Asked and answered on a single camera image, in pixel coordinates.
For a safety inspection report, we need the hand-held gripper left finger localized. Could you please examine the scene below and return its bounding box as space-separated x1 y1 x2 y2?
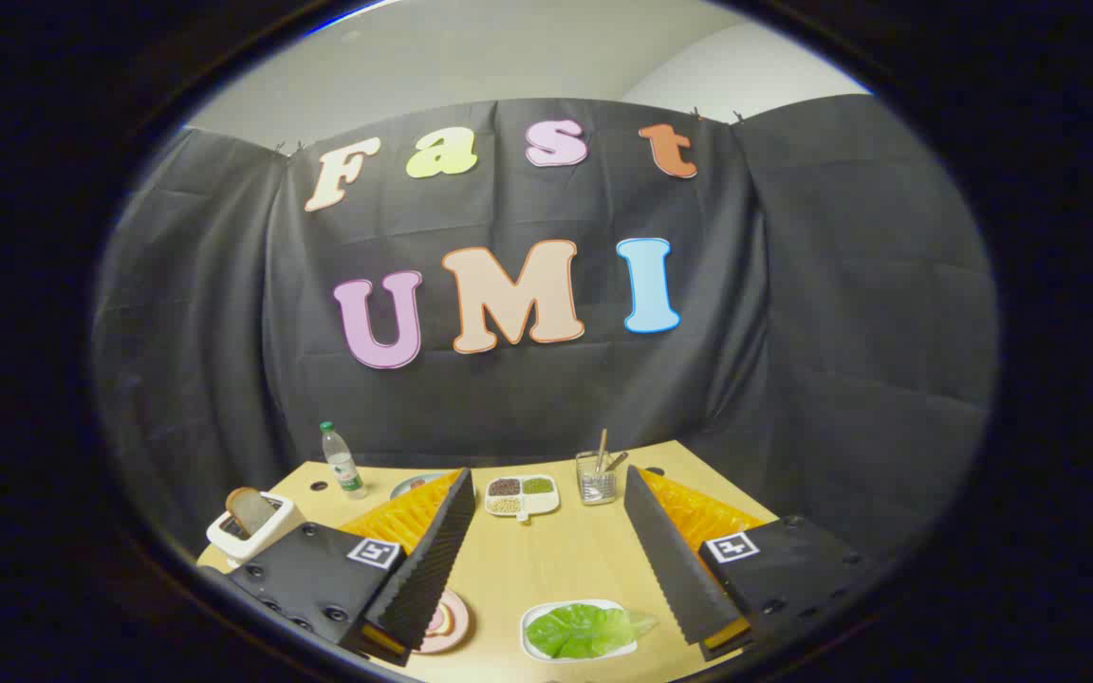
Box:
224 467 476 667

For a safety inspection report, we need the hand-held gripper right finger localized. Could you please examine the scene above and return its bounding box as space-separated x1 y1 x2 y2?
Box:
623 465 877 662

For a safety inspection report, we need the green lettuce leaf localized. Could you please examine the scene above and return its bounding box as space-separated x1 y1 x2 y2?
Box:
528 604 659 660

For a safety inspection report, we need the bread slice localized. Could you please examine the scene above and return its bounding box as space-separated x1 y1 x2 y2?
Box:
227 487 278 535

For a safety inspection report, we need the pink round plate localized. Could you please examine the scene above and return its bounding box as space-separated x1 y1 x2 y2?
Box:
414 586 472 655

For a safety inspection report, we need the teal round plate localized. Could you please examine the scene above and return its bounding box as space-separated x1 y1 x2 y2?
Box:
389 472 457 501

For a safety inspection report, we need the clear glass cup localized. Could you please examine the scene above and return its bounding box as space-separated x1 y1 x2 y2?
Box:
575 451 620 506

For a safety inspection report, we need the white divided grain dish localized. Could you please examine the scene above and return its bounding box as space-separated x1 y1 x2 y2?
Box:
484 474 561 524

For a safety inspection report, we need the white rectangular plate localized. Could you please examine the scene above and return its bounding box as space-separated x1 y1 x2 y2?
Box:
520 599 639 663

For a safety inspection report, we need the clear plastic water bottle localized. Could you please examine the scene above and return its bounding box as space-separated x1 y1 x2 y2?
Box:
320 421 369 501

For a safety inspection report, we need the white toaster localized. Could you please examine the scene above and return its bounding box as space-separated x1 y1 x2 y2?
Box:
206 491 308 568

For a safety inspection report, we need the black backdrop cloth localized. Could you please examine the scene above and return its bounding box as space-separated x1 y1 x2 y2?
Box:
91 93 1001 570

